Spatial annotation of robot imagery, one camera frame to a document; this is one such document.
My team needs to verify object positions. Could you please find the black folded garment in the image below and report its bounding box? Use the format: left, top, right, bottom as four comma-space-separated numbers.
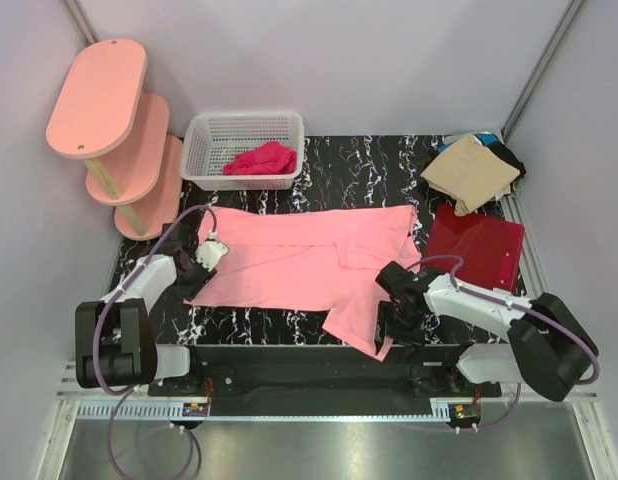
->
488, 142, 527, 190

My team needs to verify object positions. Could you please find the pink three tier shelf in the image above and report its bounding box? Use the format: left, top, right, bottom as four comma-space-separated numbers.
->
46, 38, 183, 241

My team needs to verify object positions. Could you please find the right corner aluminium post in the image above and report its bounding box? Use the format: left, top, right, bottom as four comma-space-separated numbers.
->
501, 0, 589, 143

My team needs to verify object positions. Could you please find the corner aluminium post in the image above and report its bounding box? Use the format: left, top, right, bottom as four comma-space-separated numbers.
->
60, 0, 98, 46
501, 0, 589, 143

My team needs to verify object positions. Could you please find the beige folded t shirt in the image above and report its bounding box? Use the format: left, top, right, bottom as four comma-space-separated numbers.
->
421, 133, 519, 217

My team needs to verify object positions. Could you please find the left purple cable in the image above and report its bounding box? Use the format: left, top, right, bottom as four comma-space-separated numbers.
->
91, 204, 220, 479

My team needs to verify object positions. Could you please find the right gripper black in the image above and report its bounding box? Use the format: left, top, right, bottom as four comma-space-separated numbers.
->
373, 300, 426, 363

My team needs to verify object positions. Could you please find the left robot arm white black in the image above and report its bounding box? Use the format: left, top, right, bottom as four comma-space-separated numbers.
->
74, 224, 228, 395

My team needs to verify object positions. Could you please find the light pink t shirt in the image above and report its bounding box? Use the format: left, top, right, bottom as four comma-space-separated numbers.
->
192, 205, 421, 361

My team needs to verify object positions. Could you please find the magenta t shirt in basket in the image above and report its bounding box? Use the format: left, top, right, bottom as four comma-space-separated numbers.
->
223, 141, 297, 176

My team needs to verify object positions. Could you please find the aluminium frame rail front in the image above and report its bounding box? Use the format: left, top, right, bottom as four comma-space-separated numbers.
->
58, 359, 598, 426

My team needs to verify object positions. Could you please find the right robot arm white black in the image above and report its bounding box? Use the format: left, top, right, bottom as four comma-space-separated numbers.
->
376, 255, 600, 402

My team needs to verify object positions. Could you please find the white plastic laundry basket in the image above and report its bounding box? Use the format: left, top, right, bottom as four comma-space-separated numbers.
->
180, 111, 305, 191

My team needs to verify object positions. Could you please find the red plastic folding board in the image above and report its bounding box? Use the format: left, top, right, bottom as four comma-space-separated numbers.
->
424, 204, 525, 292

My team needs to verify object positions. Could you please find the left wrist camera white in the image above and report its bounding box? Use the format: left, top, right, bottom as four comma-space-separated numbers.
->
195, 230, 229, 272

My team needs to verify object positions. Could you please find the left corner aluminium post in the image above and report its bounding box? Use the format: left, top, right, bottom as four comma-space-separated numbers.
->
60, 0, 98, 46

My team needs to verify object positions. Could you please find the blue folded garment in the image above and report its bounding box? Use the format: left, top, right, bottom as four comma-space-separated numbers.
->
437, 131, 501, 153

